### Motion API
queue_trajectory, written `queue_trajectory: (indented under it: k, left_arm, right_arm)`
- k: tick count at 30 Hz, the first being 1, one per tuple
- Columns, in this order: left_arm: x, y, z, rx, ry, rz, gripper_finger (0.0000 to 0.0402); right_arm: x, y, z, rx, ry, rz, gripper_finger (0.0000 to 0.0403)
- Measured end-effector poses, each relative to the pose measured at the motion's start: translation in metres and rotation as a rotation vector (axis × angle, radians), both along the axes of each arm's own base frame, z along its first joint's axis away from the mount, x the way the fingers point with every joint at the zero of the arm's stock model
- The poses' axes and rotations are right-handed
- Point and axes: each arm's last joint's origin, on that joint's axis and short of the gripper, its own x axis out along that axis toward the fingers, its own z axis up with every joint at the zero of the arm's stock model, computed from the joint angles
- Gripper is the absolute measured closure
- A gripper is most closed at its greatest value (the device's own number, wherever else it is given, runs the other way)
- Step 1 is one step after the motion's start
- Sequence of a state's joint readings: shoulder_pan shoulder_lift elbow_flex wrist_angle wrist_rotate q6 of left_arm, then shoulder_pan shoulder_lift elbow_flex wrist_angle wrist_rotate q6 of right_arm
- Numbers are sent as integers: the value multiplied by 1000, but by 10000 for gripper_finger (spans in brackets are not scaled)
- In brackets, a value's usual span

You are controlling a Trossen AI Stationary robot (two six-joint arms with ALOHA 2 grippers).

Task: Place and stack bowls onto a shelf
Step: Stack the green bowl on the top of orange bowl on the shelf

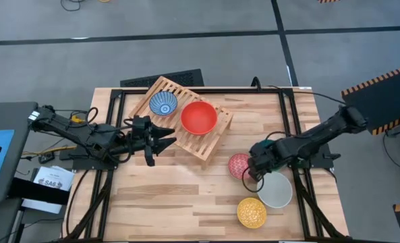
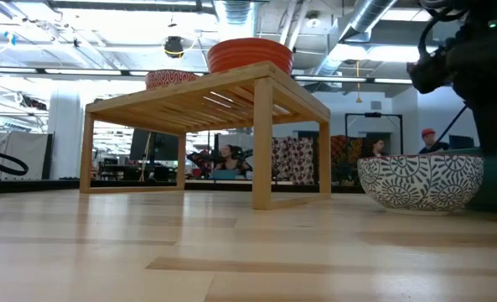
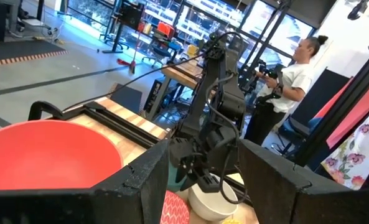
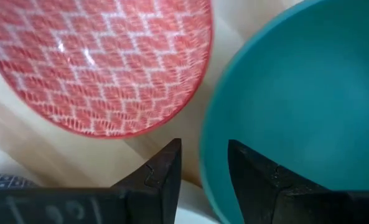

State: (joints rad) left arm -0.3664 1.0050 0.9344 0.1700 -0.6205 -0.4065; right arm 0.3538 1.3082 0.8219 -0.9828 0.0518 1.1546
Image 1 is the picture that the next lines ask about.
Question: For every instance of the grey desk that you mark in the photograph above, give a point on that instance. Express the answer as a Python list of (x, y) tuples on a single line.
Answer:
[(17, 116)]

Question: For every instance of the large hazard-striped black platform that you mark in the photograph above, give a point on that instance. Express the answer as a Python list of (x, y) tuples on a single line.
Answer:
[(385, 101)]

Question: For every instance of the yellow patterned bowl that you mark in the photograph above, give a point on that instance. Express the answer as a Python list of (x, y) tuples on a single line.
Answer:
[(252, 213)]

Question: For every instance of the wooden slatted shelf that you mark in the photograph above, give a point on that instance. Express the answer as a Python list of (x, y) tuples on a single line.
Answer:
[(217, 134)]

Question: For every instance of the pink wave-patterned bowl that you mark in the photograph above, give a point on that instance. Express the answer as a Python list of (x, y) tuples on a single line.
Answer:
[(236, 165)]

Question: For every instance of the blue striped bowl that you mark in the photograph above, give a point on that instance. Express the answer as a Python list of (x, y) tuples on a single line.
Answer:
[(163, 103)]

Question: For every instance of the yellow plug connector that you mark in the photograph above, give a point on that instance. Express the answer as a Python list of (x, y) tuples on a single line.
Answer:
[(77, 119)]

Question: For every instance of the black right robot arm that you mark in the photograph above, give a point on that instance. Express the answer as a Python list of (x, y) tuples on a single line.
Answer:
[(321, 135)]

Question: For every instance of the plain red bowl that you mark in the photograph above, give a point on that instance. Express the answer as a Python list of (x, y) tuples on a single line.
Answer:
[(199, 118)]

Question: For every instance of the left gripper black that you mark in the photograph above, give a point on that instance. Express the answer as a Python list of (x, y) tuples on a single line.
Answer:
[(142, 135)]

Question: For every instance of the white printed paper sheet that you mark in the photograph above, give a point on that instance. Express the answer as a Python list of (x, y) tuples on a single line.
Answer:
[(53, 179)]

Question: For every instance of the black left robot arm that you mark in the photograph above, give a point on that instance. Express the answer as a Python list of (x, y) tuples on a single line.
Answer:
[(78, 133)]

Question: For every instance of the pale white bowl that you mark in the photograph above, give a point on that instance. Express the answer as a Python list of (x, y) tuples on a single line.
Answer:
[(277, 190)]

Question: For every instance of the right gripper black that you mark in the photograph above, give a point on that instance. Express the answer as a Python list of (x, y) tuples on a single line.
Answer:
[(262, 158)]

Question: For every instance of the black metal table frame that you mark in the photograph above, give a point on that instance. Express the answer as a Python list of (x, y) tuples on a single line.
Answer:
[(240, 91)]

